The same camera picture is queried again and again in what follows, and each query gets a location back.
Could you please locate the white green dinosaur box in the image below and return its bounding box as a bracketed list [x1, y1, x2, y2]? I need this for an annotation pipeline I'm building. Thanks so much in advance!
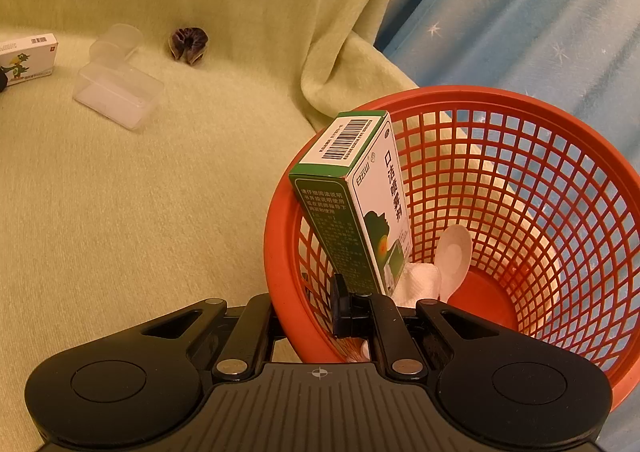
[0, 34, 58, 86]

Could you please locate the white tissue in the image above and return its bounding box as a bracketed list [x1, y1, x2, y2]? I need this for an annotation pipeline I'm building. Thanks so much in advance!
[392, 263, 442, 308]

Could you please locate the clear rectangular plastic box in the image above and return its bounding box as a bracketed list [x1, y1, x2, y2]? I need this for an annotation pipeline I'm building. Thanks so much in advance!
[73, 62, 164, 130]

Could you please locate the white oval patch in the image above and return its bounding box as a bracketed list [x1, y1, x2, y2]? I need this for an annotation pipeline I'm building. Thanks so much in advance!
[434, 224, 472, 302]

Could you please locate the green white medicine box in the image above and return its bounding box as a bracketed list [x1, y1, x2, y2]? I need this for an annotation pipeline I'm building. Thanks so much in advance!
[288, 110, 412, 296]

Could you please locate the orange plastic mesh basket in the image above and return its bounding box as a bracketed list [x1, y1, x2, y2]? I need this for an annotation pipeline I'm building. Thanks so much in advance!
[262, 84, 640, 413]

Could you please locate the clear plastic cup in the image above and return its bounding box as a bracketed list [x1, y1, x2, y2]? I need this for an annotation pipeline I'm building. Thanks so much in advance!
[89, 24, 143, 62]

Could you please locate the yellow-green blanket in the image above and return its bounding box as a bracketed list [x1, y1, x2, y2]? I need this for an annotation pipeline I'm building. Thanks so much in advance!
[1, 0, 411, 451]

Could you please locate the dark brown hair scrunchie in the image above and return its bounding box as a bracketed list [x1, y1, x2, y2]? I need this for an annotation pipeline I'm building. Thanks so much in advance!
[168, 27, 208, 66]

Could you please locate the light blue star curtain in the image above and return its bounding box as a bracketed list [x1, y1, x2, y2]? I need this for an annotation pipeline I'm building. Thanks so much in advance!
[373, 0, 640, 452]

